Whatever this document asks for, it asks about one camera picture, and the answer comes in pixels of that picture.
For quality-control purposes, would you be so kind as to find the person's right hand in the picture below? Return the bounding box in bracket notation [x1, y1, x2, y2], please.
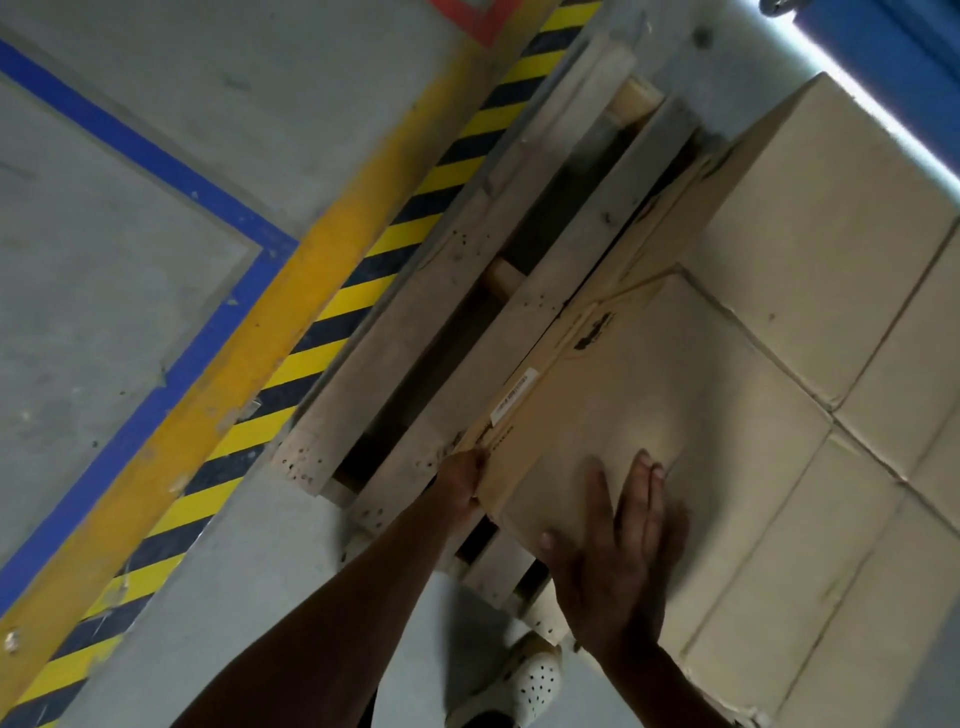
[536, 449, 691, 667]

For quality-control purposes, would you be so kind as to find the blue roller shutter door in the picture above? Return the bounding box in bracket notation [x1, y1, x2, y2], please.
[793, 0, 960, 183]

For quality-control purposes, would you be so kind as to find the cardboard box black print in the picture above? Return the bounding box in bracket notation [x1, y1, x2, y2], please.
[452, 272, 835, 663]

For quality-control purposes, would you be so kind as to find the person's left hand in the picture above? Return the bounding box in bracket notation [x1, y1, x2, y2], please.
[431, 446, 492, 528]

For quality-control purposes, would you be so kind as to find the red floor tape line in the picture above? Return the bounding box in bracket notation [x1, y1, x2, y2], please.
[429, 0, 524, 49]

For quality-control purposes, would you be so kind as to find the white perforated right shoe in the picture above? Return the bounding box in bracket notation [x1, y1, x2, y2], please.
[444, 632, 565, 728]

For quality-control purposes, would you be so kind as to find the cardboard box taped seam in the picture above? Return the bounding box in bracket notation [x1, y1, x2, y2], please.
[830, 223, 960, 528]

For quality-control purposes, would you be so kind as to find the wooden pallet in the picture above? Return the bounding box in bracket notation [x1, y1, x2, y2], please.
[268, 28, 751, 648]

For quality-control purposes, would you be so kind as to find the small brown cardboard box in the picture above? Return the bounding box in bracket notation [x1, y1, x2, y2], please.
[677, 429, 960, 728]

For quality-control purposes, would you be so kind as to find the person's left forearm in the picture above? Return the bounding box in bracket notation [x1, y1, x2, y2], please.
[170, 487, 483, 728]

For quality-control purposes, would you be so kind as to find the yellow black hazard tape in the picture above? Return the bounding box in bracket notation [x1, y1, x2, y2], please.
[0, 0, 607, 728]

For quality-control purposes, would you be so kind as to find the blue floor tape line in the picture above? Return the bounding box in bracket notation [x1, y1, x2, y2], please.
[0, 37, 303, 618]

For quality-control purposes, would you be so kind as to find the cardboard box white label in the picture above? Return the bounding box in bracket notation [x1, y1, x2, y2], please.
[599, 70, 960, 412]

